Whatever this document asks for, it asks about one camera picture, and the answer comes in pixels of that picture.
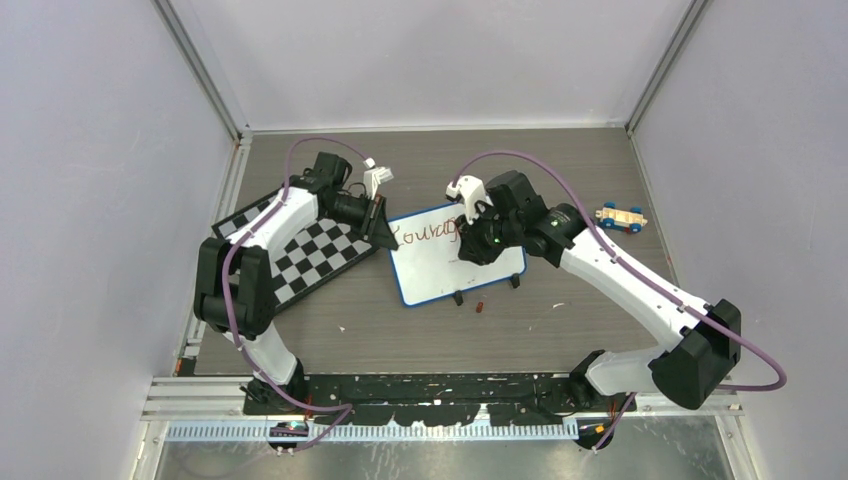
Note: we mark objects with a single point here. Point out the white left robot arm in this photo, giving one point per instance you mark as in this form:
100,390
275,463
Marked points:
234,292

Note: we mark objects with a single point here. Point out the wooden toy car blue wheels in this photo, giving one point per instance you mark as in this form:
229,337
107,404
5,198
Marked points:
630,221

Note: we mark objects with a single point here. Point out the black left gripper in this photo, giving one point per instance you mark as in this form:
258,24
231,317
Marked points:
380,231

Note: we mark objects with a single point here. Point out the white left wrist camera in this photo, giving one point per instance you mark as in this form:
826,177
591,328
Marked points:
374,176

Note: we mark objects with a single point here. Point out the blue framed whiteboard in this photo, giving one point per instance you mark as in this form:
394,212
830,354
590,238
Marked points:
426,263

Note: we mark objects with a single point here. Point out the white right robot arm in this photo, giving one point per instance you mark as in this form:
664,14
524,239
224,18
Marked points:
691,357

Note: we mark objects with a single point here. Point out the aluminium frame rail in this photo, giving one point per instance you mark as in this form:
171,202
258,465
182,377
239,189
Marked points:
186,47

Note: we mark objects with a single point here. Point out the white slotted cable duct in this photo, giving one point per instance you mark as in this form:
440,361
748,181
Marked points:
300,431

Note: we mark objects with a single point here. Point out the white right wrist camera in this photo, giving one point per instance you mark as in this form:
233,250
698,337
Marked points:
470,192

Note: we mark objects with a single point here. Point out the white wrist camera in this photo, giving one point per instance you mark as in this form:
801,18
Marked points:
374,176
470,192

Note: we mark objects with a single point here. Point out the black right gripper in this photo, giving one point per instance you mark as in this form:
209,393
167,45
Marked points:
471,247

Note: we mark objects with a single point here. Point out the black white chessboard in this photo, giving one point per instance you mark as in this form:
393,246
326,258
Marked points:
316,255

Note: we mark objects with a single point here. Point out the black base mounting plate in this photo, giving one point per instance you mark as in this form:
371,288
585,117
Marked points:
436,400

